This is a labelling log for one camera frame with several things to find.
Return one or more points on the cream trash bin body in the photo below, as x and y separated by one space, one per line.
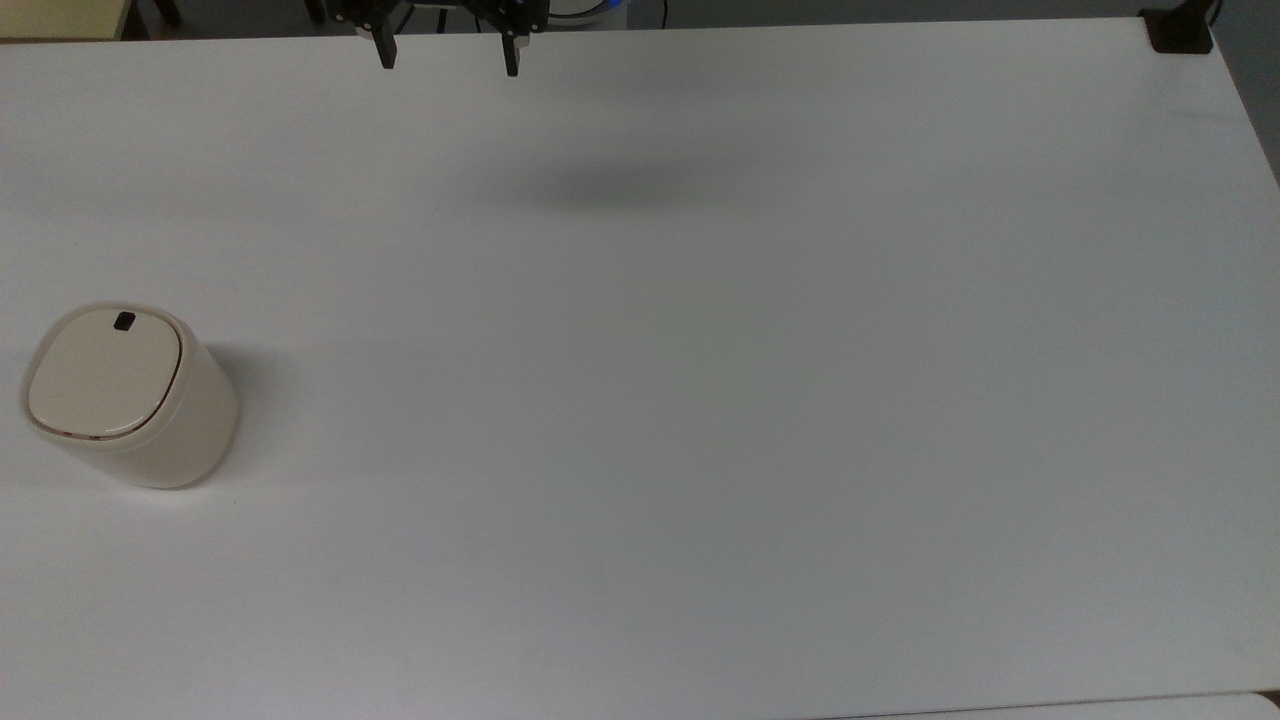
180 430

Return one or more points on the cream trash bin lid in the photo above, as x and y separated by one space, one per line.
105 375

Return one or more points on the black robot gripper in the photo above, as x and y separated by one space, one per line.
515 12

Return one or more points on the tan wooden desk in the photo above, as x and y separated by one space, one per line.
60 18

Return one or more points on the black camera stand clamp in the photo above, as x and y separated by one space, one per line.
1180 32

